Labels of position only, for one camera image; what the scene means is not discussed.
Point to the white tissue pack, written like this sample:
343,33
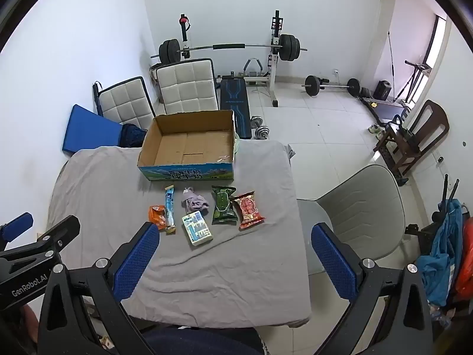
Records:
197,229

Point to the white barbell rack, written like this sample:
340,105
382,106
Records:
274,66

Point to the orange snack packet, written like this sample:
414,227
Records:
157,220

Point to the white plastic bag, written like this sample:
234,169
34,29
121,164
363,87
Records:
237,144

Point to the short barbell with black plates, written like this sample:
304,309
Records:
313,85

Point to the long barbell with black plates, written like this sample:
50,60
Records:
229,46

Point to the black weight bench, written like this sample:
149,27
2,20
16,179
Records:
233,100

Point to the red snack packet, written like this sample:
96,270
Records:
248,210

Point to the black folding stand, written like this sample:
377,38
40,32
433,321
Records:
415,77

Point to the person's dark clothing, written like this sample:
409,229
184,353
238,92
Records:
203,342

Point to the dark wooden chair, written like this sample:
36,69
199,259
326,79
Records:
432,125

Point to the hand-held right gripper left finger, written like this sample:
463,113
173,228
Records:
136,262

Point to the green snack packet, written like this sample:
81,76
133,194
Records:
223,205

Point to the black bag on chair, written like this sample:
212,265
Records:
402,131

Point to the blue folded mat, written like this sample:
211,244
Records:
90,129

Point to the grey plastic chair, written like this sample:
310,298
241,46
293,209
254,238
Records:
366,199

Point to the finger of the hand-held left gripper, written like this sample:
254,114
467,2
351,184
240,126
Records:
62,229
16,225

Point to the dark blue patterned cloth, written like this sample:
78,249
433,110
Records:
133,136

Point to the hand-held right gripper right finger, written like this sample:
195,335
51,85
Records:
332,266

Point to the black treadmill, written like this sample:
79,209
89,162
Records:
388,109

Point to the pair of light shoes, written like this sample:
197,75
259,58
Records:
376,129

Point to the blue jacket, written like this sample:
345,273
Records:
441,251

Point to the blue stick snack packet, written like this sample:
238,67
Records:
170,209

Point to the grey table cloth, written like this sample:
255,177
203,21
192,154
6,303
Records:
240,266

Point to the black clothes rack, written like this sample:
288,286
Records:
445,192

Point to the small white padded chair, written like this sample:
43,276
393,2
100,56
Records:
123,101

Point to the purple crumpled cloth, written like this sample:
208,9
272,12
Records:
194,201

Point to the orange bag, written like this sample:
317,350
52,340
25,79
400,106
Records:
466,266

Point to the large white padded chair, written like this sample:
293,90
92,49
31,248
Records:
186,88

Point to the black speaker box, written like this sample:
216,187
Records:
383,90

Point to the chrome dumbbell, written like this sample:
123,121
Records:
257,122
263,132

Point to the open cardboard box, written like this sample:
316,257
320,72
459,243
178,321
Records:
188,148

